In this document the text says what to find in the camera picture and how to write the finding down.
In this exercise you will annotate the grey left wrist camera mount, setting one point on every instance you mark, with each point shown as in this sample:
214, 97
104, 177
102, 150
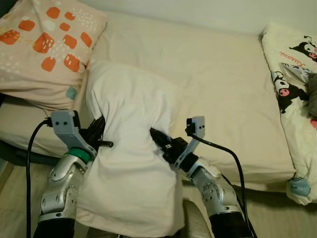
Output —
64, 124

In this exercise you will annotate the cream cartoon print blanket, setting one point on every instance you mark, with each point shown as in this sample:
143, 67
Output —
297, 124

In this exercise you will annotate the pink pillow with orange print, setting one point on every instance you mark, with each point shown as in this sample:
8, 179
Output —
49, 64

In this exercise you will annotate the grey cushion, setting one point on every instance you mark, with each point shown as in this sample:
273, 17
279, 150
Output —
313, 94

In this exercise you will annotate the bed with cream sheet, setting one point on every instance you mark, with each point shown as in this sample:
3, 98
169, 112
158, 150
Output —
223, 99

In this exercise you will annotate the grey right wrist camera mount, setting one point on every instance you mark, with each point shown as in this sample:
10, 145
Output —
197, 128

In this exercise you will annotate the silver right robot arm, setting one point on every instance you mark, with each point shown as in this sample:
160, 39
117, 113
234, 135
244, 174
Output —
213, 191

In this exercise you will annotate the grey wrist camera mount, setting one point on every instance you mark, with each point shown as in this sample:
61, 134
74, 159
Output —
197, 128
64, 124

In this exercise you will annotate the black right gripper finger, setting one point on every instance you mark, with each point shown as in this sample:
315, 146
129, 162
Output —
159, 137

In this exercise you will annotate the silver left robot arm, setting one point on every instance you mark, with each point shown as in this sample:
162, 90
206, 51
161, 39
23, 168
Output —
62, 188

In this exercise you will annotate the white pillow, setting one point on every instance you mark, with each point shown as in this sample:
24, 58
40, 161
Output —
129, 173

